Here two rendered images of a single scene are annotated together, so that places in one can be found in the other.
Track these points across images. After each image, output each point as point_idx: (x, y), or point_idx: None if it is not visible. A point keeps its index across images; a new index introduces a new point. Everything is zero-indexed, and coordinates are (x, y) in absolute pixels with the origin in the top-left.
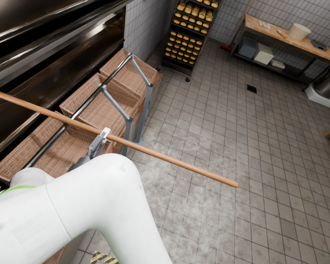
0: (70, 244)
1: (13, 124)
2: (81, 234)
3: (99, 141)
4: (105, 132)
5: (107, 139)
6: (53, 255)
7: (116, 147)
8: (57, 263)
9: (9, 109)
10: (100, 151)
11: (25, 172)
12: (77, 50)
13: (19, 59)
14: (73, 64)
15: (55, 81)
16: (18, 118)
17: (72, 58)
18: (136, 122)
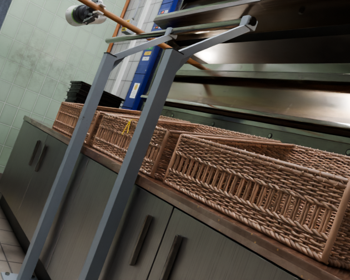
0: (29, 141)
1: (173, 94)
2: (19, 176)
3: (95, 0)
4: (100, 2)
5: (94, 11)
6: (39, 121)
7: (87, 145)
8: (30, 122)
9: (185, 84)
10: (88, 18)
11: (101, 0)
12: (274, 68)
13: (190, 9)
14: (259, 92)
15: (223, 92)
16: (178, 93)
17: (259, 77)
18: (115, 181)
